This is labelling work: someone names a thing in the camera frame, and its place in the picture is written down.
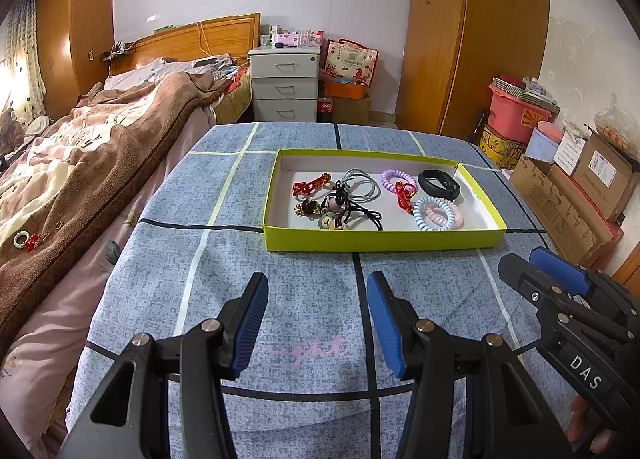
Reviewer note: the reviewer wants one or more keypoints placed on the person's right hand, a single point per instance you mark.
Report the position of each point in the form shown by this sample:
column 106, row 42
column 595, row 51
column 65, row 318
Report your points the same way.
column 582, row 426

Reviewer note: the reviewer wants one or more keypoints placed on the wooden headboard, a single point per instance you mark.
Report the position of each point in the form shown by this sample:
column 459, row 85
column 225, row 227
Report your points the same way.
column 190, row 44

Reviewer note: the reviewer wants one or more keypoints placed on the large open cardboard box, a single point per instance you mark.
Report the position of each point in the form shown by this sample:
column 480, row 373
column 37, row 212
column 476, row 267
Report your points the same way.
column 560, row 219

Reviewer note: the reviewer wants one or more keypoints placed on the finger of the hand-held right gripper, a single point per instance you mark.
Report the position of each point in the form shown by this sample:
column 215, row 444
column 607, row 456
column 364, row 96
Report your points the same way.
column 560, row 271
column 530, row 284

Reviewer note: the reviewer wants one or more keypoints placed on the light blue box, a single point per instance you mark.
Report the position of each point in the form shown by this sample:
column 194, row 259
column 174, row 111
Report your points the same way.
column 542, row 141

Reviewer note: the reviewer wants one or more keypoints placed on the grey drawer nightstand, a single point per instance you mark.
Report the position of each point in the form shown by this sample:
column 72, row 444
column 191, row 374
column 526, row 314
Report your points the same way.
column 285, row 84

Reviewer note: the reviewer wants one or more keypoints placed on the white carton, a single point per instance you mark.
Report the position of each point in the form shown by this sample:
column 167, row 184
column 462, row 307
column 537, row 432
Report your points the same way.
column 570, row 151

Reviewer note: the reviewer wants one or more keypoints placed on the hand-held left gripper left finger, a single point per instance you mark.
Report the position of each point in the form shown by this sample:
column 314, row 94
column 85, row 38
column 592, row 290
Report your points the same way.
column 250, row 324

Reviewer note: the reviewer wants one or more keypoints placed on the black smart band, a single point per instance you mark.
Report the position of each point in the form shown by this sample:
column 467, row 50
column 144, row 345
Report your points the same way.
column 440, row 185

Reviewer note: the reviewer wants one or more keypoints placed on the yellow patterned pillow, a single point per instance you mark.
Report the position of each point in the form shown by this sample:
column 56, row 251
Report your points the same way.
column 237, row 94

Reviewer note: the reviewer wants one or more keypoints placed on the orange box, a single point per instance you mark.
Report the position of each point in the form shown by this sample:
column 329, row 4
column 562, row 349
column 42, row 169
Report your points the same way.
column 345, row 90

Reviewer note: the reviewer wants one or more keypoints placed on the power strip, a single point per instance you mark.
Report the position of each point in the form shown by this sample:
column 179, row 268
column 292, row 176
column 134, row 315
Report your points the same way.
column 117, row 46

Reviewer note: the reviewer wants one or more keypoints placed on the narrow wooden wardrobe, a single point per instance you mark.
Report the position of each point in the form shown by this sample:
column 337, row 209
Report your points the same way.
column 75, row 29

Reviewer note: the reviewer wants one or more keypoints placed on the blue checked bed sheet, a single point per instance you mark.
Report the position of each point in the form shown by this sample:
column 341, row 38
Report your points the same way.
column 300, row 299

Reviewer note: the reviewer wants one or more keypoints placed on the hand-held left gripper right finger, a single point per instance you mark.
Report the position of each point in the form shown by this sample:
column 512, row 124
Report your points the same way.
column 385, row 324

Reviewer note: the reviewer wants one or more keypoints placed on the clear plastic bag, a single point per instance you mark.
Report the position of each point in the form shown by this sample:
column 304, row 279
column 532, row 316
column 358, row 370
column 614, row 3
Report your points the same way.
column 617, row 116

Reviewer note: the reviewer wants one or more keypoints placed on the brown fleece blanket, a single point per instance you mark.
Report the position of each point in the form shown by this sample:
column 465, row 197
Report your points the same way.
column 130, row 149

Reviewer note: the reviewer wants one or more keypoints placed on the cola bottle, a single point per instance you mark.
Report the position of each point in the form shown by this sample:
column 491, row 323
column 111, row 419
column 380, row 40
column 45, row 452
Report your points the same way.
column 325, row 110

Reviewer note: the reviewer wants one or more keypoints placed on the floral curtain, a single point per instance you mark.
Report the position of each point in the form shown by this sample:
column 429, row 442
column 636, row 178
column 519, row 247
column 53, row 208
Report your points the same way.
column 22, row 59

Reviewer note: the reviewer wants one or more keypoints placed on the green cardboard box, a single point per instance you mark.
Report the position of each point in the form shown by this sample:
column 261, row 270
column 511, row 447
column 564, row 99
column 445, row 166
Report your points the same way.
column 380, row 239

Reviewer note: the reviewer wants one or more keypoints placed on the red patterned gift bag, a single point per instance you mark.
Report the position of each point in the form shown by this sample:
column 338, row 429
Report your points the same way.
column 350, row 61

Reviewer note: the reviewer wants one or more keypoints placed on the labelled cardboard box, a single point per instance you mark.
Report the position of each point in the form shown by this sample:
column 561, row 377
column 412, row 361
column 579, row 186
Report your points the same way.
column 605, row 174

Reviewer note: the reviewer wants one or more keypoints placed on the striped box lid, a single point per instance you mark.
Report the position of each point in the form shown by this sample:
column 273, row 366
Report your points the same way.
column 525, row 94

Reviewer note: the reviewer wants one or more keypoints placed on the yellow floral tin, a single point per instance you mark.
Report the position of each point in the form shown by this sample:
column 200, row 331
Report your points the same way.
column 500, row 146

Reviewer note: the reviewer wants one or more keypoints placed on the wide wooden wardrobe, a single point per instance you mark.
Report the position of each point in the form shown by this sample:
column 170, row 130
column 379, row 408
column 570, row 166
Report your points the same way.
column 475, row 29

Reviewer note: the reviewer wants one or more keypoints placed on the pink plastic bin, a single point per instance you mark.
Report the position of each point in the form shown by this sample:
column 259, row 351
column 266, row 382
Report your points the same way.
column 515, row 116

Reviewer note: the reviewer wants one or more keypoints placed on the clutter on nightstand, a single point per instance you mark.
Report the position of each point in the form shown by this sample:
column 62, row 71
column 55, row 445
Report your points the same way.
column 295, row 38

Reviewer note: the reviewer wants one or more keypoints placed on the small brown cardboard box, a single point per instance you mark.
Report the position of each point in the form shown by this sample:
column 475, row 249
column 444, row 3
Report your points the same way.
column 352, row 110

